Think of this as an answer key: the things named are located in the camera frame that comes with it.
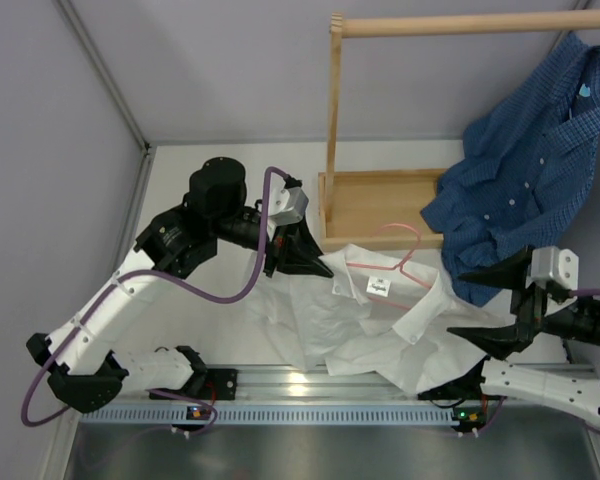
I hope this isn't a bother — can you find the pink wire hanger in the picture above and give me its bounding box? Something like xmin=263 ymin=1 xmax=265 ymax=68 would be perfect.
xmin=346 ymin=222 xmax=433 ymax=311

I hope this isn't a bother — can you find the slotted cable duct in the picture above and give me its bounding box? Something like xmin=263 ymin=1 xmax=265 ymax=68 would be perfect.
xmin=81 ymin=402 xmax=478 ymax=426

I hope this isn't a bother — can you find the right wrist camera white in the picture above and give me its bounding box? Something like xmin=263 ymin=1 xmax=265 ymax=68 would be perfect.
xmin=527 ymin=246 xmax=579 ymax=303

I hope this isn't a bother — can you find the blue checkered shirt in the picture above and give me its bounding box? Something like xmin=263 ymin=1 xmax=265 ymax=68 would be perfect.
xmin=421 ymin=33 xmax=600 ymax=307

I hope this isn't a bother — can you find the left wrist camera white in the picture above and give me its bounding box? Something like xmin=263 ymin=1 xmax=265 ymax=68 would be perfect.
xmin=268 ymin=181 xmax=309 ymax=227

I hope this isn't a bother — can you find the aluminium corner frame post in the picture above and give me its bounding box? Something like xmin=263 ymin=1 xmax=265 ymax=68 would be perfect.
xmin=52 ymin=0 xmax=155 ymax=267

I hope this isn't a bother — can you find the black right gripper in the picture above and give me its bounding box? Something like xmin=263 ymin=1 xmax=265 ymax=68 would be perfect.
xmin=446 ymin=247 xmax=600 ymax=360

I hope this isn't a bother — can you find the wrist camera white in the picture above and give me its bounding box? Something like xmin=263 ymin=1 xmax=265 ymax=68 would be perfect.
xmin=268 ymin=181 xmax=309 ymax=227
xmin=527 ymin=246 xmax=579 ymax=303

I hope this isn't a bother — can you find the aluminium mounting rail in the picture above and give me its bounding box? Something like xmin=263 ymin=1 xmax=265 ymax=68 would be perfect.
xmin=199 ymin=364 xmax=596 ymax=401

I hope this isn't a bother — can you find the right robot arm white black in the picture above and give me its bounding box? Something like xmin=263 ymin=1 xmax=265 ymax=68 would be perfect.
xmin=445 ymin=246 xmax=600 ymax=431

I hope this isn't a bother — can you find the white shirt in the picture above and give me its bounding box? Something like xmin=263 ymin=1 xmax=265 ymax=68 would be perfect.
xmin=245 ymin=245 xmax=505 ymax=395

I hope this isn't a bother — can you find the wooden clothes rack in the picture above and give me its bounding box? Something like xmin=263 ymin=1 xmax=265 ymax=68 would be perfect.
xmin=318 ymin=8 xmax=600 ymax=251

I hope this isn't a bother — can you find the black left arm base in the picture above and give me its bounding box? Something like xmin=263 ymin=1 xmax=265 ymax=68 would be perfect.
xmin=198 ymin=368 xmax=238 ymax=402

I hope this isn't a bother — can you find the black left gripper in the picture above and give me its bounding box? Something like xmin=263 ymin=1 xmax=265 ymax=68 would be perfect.
xmin=212 ymin=206 xmax=335 ymax=277

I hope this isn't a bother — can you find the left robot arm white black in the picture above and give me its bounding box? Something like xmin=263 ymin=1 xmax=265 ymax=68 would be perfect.
xmin=21 ymin=157 xmax=333 ymax=426

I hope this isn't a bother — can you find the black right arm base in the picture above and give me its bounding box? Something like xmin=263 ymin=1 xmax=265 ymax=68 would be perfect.
xmin=416 ymin=375 xmax=507 ymax=410

